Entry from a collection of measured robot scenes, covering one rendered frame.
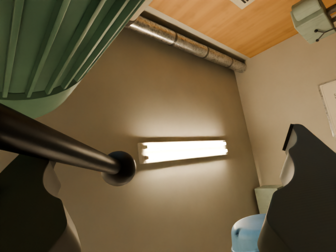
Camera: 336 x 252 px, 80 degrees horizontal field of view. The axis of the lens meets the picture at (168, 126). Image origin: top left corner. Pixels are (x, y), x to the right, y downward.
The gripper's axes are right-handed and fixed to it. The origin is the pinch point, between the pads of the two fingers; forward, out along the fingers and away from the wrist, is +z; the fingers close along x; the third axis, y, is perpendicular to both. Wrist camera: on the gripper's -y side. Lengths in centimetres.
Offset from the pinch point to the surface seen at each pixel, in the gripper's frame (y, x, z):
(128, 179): 8.2, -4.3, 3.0
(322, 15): 14, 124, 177
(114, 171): 6.1, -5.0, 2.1
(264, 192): 214, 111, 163
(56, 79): -1.2, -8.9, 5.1
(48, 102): 2.4, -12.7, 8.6
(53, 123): 62, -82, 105
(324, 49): 58, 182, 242
